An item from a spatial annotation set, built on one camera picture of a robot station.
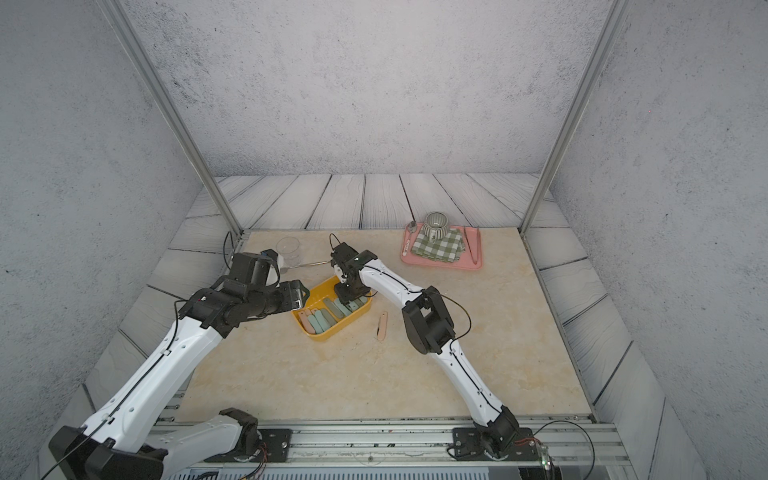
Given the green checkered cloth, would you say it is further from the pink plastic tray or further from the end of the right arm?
the end of the right arm

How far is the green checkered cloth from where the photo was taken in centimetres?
113

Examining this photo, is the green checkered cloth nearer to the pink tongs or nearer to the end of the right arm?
the pink tongs

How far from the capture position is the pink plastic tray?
3.72 ft
